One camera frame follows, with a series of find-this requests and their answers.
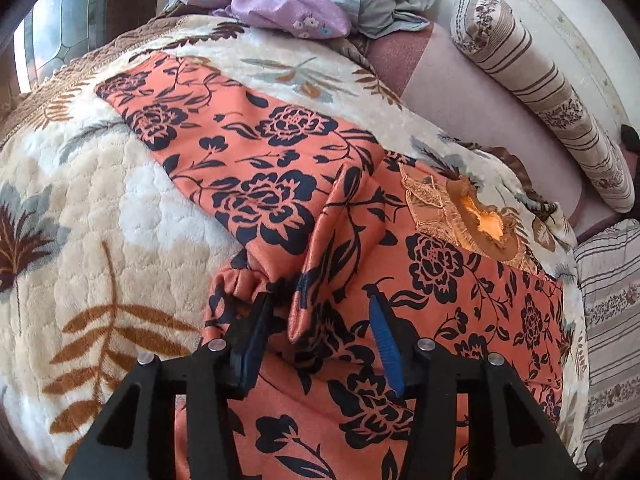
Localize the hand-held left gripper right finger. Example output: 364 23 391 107
367 292 583 480

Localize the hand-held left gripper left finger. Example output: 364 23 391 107
62 291 275 480

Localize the orange floral garment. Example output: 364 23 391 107
94 50 566 480

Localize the cream leaf-print blanket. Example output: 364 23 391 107
0 12 588 480

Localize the grey striped pillow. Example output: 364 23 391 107
572 217 640 461

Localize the pink bed sheet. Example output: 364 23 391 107
357 22 616 233

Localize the striped bolster pillow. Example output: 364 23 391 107
450 0 636 215

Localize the purple floral cloth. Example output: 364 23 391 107
210 0 353 40

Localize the window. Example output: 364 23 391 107
12 0 111 96

